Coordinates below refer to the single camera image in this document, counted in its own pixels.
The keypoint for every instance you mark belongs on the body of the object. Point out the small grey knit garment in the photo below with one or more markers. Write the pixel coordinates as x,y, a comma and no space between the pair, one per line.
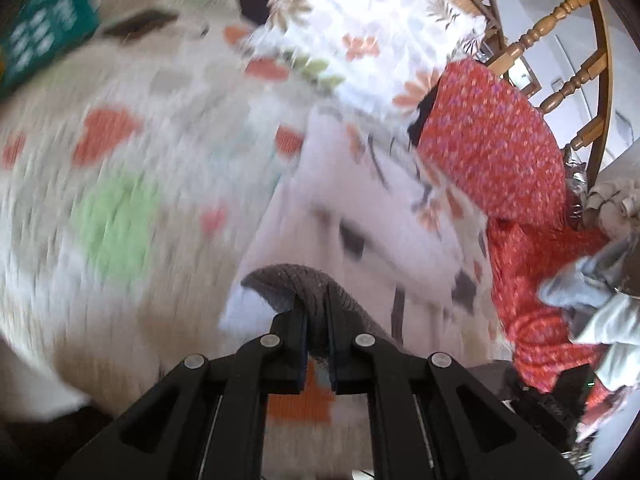
300,285

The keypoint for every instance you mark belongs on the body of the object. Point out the light grey garment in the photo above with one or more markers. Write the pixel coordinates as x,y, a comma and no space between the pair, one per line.
595,285

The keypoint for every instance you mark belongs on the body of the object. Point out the red floral cloth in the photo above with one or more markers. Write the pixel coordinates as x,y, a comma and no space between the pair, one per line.
495,150

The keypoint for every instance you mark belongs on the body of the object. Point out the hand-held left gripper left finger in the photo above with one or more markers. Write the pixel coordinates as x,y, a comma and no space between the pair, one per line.
298,355

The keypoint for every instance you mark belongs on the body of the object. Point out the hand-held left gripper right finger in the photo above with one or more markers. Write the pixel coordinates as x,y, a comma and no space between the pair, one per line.
332,355

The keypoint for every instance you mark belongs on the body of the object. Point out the black cloth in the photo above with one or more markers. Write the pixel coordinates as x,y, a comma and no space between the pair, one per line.
422,120

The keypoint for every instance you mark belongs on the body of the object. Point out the teal patterned cloth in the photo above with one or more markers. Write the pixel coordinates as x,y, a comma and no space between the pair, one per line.
45,25

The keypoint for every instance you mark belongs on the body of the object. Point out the cream patchwork blanket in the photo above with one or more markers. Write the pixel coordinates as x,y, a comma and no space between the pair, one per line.
125,200

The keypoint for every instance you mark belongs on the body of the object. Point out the shiny foil wrapper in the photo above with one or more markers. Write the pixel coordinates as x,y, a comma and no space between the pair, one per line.
575,180

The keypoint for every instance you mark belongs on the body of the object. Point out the beige ruffled cloth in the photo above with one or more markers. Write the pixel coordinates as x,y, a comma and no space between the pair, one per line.
617,205

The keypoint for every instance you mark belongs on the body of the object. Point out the white floral cloth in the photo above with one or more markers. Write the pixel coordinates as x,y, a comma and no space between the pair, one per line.
365,25

